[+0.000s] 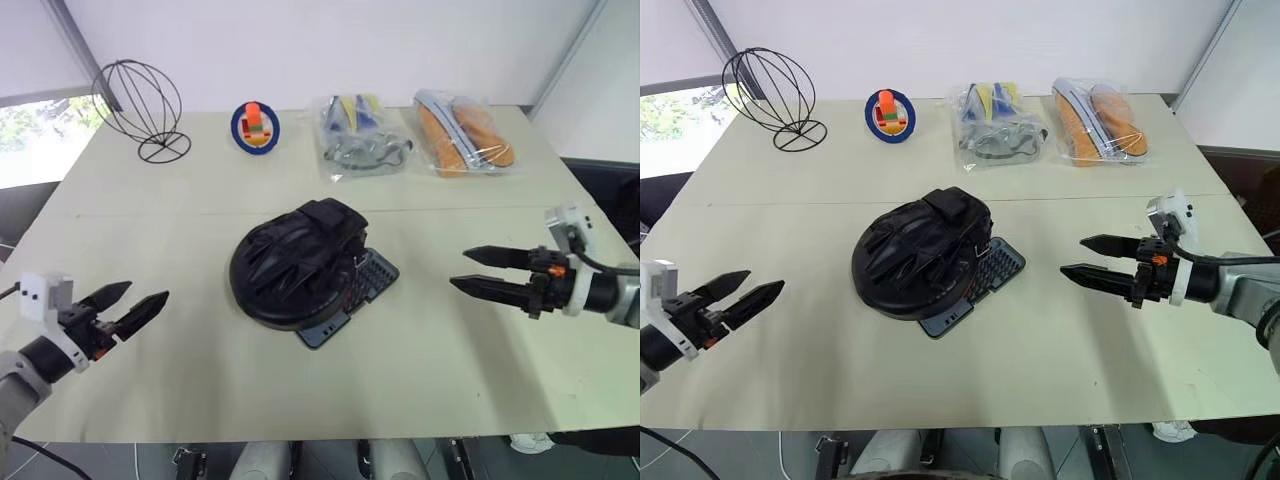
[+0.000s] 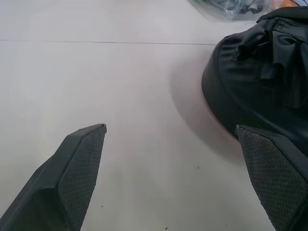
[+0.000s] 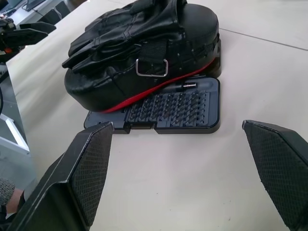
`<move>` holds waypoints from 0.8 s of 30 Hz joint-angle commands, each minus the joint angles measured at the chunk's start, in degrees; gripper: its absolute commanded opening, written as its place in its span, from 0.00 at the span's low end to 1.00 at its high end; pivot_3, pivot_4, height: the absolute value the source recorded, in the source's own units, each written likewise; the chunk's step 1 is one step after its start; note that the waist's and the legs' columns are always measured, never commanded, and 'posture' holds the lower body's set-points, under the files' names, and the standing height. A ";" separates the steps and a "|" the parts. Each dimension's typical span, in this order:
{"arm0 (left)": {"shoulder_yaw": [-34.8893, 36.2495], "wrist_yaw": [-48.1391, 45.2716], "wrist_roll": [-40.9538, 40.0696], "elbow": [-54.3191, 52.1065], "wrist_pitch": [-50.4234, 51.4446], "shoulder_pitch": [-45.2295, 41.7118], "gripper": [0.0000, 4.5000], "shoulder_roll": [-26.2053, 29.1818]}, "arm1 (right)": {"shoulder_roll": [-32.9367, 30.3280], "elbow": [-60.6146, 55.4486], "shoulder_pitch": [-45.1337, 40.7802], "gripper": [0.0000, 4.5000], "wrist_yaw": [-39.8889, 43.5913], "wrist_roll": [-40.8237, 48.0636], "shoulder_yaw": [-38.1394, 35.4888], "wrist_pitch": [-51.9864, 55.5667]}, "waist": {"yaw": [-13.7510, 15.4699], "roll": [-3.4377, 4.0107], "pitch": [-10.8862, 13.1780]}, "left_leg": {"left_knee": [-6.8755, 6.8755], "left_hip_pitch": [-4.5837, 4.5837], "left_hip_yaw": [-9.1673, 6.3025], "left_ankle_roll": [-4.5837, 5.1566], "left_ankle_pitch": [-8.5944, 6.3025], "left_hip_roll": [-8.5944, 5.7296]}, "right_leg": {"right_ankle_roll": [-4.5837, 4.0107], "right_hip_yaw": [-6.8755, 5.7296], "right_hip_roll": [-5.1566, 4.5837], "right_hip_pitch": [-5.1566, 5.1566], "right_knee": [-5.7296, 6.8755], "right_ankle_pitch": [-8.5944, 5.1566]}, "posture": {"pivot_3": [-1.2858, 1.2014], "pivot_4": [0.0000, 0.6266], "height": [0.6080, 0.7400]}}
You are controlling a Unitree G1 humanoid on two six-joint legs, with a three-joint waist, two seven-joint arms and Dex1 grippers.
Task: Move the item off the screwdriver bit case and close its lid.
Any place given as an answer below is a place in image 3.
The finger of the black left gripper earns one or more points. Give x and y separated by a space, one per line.
26 37
43 27

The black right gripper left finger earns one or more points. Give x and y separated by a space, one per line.
72 178

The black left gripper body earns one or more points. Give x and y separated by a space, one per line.
6 36

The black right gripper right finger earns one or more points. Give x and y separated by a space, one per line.
281 163

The dark screwdriver bit set case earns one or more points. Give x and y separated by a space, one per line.
214 115

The black office chair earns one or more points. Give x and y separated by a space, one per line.
63 7
47 16

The black computer monitor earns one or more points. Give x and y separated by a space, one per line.
33 4

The person in grey knit sleeve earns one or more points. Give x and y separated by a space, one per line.
8 192

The black leather boxing focus pad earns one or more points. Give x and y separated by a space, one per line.
144 26

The grey screwdriver bit rack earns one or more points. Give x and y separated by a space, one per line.
168 110

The screwdriver with silver tip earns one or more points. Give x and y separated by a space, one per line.
190 85

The white shelf frame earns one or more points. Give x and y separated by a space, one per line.
12 134

